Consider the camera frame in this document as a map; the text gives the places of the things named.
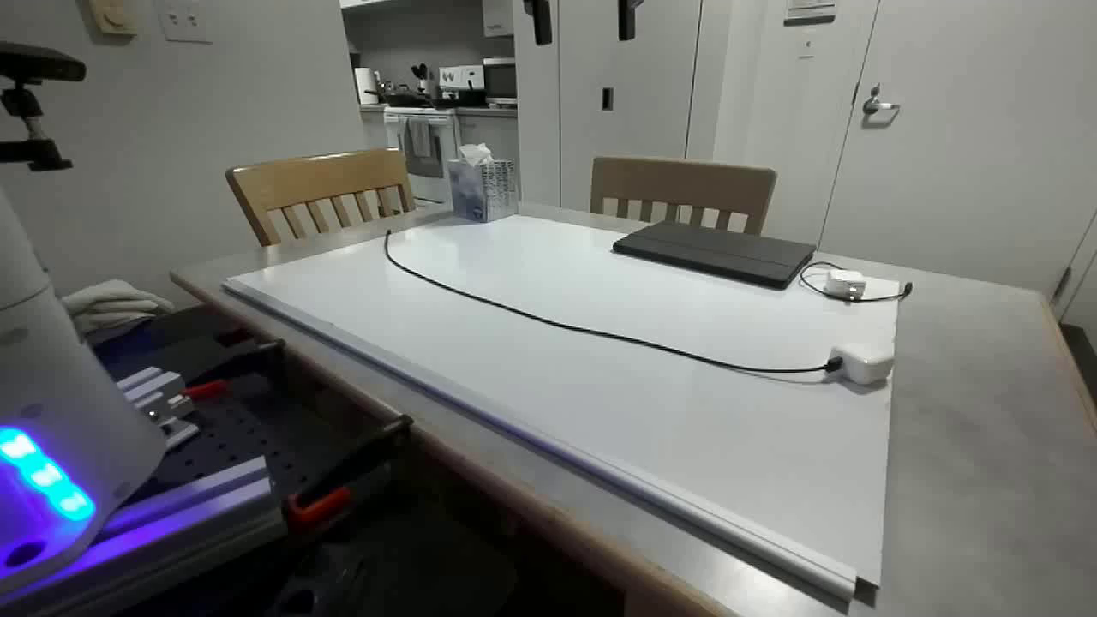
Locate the white charger brick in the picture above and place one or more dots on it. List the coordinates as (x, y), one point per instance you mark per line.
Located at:
(865, 365)

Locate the white kitchen stove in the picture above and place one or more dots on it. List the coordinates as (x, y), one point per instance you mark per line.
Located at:
(419, 133)

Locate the brown wooden slat-back chair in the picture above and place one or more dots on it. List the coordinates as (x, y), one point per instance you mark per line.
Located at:
(686, 183)

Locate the purple tissue box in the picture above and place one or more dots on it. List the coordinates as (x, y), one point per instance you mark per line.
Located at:
(479, 189)

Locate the grey door sign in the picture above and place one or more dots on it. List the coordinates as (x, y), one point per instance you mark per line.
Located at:
(811, 11)

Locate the black closed laptop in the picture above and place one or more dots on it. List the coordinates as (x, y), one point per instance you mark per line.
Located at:
(715, 252)

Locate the light wooden slat-back chair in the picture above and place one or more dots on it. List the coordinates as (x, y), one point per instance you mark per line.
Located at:
(319, 176)

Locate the white board mat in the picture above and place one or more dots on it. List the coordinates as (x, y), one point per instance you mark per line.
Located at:
(629, 424)

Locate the white folded cloth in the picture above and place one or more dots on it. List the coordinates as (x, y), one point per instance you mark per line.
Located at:
(115, 305)

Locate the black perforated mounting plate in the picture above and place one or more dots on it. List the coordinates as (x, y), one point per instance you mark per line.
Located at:
(228, 441)

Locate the white wall light switch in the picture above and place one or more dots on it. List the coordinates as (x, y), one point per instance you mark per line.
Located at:
(185, 23)

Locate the beige wall thermostat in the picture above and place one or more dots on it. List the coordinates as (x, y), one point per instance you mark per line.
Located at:
(109, 17)

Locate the black camera on mount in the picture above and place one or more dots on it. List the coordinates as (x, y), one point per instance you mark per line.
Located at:
(35, 63)

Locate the silver metal mounting bracket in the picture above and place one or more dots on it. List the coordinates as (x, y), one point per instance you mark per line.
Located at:
(158, 406)

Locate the silver aluminium rail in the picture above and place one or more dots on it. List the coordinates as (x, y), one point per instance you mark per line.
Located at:
(205, 493)

